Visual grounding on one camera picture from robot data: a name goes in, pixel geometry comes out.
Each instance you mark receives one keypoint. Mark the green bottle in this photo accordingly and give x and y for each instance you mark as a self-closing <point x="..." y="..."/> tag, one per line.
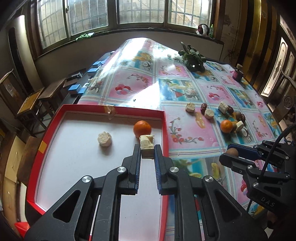
<point x="211" y="30"/>

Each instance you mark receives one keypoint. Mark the crumpled clear tape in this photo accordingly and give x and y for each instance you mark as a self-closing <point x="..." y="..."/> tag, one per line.
<point x="111" y="112"/>

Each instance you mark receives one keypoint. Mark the purple jar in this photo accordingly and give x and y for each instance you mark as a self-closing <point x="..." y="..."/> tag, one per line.
<point x="237" y="74"/>

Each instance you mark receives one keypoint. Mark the green cloth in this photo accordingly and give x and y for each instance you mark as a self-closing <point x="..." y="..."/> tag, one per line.
<point x="84" y="36"/>

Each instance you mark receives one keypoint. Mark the small pale cane chunk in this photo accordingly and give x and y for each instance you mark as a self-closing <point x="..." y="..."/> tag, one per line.
<point x="239" y="125"/>

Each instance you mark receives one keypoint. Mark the red plastic bag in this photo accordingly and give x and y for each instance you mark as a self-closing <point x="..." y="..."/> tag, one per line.
<point x="22" y="228"/>

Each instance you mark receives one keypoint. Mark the brown chair back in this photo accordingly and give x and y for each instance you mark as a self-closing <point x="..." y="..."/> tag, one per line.
<point x="30" y="157"/>

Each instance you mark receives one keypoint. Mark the frayed pale cane chunk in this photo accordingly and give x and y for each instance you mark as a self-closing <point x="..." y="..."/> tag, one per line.
<point x="147" y="146"/>

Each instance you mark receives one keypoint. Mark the group of blue tiles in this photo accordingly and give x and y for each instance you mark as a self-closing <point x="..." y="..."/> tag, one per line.
<point x="74" y="88"/>

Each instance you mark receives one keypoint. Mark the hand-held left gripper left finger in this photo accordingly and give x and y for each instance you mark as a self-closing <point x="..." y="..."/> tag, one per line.
<point x="138" y="162"/>

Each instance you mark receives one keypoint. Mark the printed plastic tablecloth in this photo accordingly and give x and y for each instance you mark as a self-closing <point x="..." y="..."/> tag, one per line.
<point x="185" y="139"/>

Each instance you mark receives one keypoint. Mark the small wooden side table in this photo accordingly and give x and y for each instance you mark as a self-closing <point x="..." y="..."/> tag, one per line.
<point x="52" y="90"/>

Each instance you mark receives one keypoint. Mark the carved wooden chair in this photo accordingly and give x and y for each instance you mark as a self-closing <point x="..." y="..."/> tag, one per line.
<point x="286" y="99"/>

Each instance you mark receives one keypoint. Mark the red cardboard tray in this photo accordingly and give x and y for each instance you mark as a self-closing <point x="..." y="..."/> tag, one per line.
<point x="81" y="162"/>

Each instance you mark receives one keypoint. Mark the wooden framed window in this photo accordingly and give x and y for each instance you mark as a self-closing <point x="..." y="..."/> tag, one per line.
<point x="138" y="11"/>

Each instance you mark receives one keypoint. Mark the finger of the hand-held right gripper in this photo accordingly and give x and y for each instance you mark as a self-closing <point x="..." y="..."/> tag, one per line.
<point x="233" y="163"/>
<point x="246" y="151"/>

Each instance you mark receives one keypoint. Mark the green potted plant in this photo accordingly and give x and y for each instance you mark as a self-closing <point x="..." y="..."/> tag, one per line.
<point x="193" y="58"/>

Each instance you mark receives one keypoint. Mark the orange mandarin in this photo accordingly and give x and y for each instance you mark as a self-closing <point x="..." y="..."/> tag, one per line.
<point x="226" y="126"/>
<point x="142" y="128"/>

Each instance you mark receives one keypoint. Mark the round pale cob slice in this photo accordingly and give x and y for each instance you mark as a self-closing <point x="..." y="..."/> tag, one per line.
<point x="190" y="107"/>
<point x="209" y="114"/>
<point x="104" y="139"/>

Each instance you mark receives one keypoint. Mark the black flat device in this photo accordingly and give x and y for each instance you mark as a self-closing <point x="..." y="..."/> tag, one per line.
<point x="75" y="75"/>

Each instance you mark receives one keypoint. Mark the dark red date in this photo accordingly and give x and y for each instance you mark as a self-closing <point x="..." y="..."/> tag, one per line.
<point x="230" y="109"/>
<point x="204" y="108"/>
<point x="242" y="117"/>

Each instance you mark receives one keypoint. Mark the ridged pale cane chunk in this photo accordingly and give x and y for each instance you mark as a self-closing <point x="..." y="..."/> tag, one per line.
<point x="223" y="107"/>

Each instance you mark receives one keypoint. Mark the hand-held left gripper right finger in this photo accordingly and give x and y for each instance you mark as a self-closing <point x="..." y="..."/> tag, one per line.
<point x="158" y="164"/>

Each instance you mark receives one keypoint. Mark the wooden armchair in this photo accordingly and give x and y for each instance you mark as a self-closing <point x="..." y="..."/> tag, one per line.
<point x="30" y="102"/>

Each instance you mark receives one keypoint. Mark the brown longan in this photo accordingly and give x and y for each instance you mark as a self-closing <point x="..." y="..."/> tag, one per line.
<point x="237" y="114"/>
<point x="233" y="127"/>
<point x="232" y="153"/>

